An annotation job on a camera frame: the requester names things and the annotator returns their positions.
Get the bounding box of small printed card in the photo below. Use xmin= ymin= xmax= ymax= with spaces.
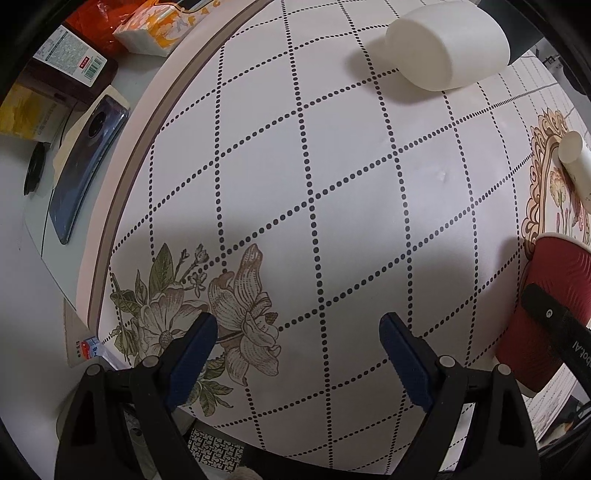
xmin=64 ymin=300 xmax=103 ymax=368

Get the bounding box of red paper cup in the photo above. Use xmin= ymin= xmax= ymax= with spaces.
xmin=495 ymin=232 xmax=591 ymax=398

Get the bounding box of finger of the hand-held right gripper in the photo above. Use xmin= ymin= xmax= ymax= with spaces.
xmin=522 ymin=283 xmax=591 ymax=386

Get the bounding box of white cup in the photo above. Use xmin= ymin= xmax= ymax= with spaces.
xmin=385 ymin=0 xmax=511 ymax=91

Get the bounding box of dark grey object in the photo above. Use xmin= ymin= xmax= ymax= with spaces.
xmin=478 ymin=0 xmax=555 ymax=63

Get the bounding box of white yellow tissue pack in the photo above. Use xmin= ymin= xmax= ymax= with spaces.
xmin=113 ymin=0 xmax=234 ymax=58

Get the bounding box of white cylindrical tube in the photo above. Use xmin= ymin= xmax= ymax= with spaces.
xmin=558 ymin=131 xmax=591 ymax=204

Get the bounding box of black round cap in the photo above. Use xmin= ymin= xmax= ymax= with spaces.
xmin=24 ymin=142 xmax=52 ymax=197

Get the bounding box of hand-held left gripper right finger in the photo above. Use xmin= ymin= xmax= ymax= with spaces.
xmin=379 ymin=312 xmax=540 ymax=480

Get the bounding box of dark box with white label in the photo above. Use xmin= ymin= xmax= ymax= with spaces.
xmin=28 ymin=25 xmax=119 ymax=93

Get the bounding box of yellow packet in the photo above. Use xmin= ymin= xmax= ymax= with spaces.
xmin=0 ymin=84 xmax=63 ymax=140

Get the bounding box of printed paper sheet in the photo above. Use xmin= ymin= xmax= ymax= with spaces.
xmin=525 ymin=364 xmax=591 ymax=446

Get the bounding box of blue smartphone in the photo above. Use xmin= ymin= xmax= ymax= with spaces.
xmin=48 ymin=95 xmax=130 ymax=246

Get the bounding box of orange plastic packet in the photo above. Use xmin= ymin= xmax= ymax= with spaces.
xmin=64 ymin=0 xmax=155 ymax=57

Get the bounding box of white dotted floral table mat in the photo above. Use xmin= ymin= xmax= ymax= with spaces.
xmin=78 ymin=0 xmax=591 ymax=476

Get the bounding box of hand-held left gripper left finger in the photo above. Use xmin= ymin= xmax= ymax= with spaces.
xmin=54 ymin=312 xmax=219 ymax=480

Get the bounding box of black white patterned box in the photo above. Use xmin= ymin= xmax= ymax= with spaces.
xmin=188 ymin=428 xmax=246 ymax=480

